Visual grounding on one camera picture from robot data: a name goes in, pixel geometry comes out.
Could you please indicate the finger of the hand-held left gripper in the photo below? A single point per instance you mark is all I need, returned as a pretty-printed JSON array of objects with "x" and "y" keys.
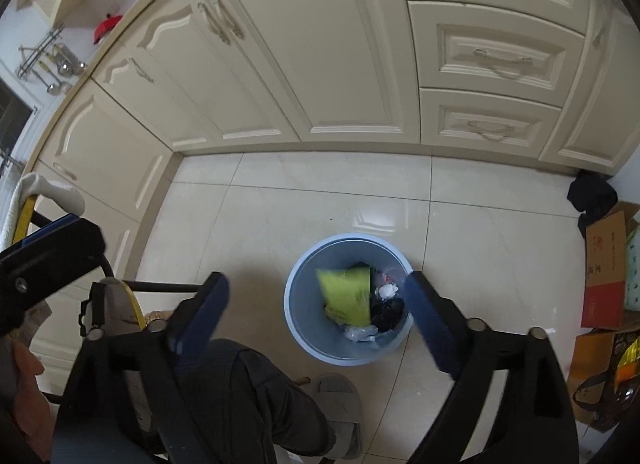
[{"x": 55, "y": 254}]

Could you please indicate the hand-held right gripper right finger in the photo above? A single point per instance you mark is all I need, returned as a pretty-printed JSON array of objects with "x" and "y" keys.
[{"x": 430, "y": 324}]

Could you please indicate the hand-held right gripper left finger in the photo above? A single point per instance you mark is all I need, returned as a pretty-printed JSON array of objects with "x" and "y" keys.
[{"x": 200, "y": 314}]

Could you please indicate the yellow green snack packet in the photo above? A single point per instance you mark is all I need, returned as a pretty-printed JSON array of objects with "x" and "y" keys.
[{"x": 345, "y": 296}]

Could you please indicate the blue plastic waste bin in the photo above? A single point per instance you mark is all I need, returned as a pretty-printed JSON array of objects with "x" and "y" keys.
[{"x": 300, "y": 309}]

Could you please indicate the person's left hand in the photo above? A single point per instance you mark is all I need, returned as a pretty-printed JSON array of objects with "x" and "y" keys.
[{"x": 32, "y": 394}]

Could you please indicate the crumpled black wrapper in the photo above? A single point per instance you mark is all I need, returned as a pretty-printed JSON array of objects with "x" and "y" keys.
[{"x": 387, "y": 314}]

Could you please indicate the crumpled white paper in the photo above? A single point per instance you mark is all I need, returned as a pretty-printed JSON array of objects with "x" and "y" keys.
[{"x": 387, "y": 291}]

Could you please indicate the clear plastic wrapper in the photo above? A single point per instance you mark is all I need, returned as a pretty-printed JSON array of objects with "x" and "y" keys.
[{"x": 361, "y": 333}]

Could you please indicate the person's leg in dark pants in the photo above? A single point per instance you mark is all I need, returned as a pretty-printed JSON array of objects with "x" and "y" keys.
[{"x": 260, "y": 394}]

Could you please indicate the grey slipper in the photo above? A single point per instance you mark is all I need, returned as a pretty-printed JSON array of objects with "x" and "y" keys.
[{"x": 340, "y": 409}]

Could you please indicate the hanging steel ladle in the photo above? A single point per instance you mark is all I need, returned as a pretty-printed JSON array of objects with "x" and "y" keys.
[
  {"x": 54, "y": 86},
  {"x": 70, "y": 66}
]

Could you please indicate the brown paper bag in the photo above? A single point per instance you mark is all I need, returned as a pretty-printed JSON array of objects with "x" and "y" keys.
[{"x": 595, "y": 369}]

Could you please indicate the brown cardboard box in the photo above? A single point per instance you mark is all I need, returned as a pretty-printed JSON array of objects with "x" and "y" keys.
[{"x": 607, "y": 269}]

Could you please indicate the metal utensil rack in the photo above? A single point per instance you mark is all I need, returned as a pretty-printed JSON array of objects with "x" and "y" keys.
[{"x": 45, "y": 56}]

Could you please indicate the dark cloth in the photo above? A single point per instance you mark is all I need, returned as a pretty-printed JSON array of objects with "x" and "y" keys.
[{"x": 592, "y": 199}]

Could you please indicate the light green box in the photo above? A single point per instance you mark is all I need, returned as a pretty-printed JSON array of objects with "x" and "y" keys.
[{"x": 634, "y": 269}]

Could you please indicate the small cream cabinet drawer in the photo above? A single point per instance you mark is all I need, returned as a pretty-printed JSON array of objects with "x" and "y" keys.
[{"x": 490, "y": 118}]

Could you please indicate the red pot lid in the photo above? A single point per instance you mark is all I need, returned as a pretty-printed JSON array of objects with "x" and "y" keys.
[{"x": 107, "y": 27}]

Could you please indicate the medium cream cabinet drawer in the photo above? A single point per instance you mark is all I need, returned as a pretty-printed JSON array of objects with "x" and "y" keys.
[{"x": 500, "y": 58}]

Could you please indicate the cream kitchen base cabinet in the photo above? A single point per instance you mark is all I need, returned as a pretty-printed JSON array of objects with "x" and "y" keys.
[{"x": 325, "y": 43}]

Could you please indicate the yellow black folding frame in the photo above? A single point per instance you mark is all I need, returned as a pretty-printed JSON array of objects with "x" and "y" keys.
[{"x": 25, "y": 214}]

